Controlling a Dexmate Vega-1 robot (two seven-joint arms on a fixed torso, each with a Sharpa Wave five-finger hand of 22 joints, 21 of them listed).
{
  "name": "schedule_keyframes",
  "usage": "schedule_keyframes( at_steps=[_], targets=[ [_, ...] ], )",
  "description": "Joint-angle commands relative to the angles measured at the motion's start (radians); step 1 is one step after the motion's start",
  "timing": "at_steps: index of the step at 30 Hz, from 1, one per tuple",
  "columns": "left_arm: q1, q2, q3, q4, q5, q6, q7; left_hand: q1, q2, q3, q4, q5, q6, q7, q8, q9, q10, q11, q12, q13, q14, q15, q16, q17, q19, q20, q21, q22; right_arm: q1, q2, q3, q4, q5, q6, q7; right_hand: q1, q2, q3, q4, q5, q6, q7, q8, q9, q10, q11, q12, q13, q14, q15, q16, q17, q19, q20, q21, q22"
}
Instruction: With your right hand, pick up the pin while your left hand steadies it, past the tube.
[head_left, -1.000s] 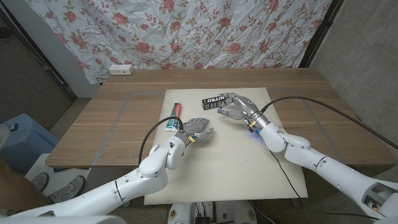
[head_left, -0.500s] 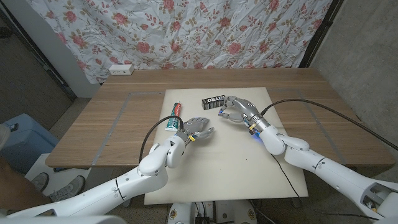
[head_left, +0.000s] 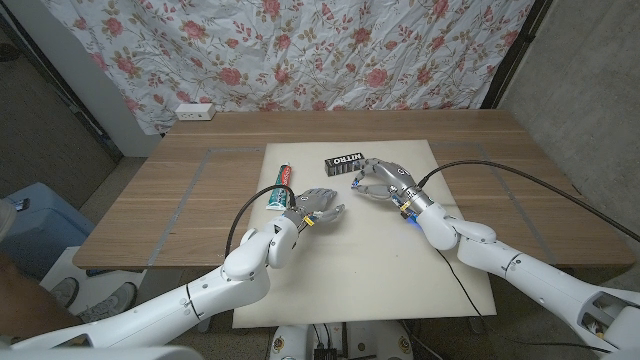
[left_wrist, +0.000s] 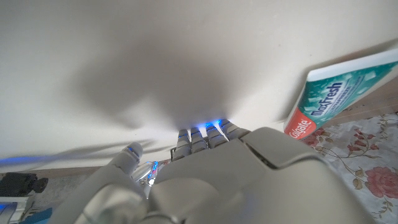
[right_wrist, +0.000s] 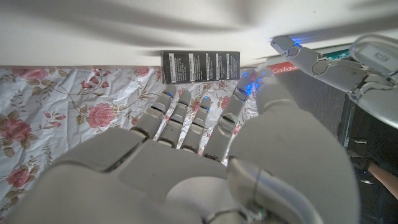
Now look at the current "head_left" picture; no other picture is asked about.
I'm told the white power strip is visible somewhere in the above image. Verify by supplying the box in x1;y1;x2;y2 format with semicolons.
174;102;217;122

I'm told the black backdrop stand pole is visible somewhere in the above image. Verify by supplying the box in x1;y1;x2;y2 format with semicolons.
482;0;555;109
0;9;125;161

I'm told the thin black cable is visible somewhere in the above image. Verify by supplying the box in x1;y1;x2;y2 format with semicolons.
434;247;601;352

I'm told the cream table mat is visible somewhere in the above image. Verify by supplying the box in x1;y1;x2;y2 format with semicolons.
232;139;497;330

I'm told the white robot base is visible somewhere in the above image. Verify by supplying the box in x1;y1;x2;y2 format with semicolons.
269;323;416;360

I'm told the black NITRO box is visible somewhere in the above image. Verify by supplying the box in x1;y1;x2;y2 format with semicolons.
324;152;368;178

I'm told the Colgate toothpaste tube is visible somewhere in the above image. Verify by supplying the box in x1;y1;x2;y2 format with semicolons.
265;162;295;212

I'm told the floral backdrop cloth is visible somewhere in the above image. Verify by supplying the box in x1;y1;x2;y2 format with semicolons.
39;0;537;137

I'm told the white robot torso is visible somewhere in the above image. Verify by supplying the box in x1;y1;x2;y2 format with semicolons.
0;343;640;360

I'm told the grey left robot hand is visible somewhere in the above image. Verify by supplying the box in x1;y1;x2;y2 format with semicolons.
282;187;346;232

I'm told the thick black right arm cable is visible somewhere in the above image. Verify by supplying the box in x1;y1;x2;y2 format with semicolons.
417;159;640;244

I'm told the blue plastic bin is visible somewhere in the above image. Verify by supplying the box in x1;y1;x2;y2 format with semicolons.
0;181;96;279

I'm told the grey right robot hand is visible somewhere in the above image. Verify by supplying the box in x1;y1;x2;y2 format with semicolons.
350;157;435;217

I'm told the grey sneaker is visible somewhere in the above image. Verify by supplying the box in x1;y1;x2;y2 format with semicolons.
77;282;139;324
49;277;80;309

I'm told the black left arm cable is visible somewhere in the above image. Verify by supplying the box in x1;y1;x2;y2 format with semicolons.
223;184;296;259

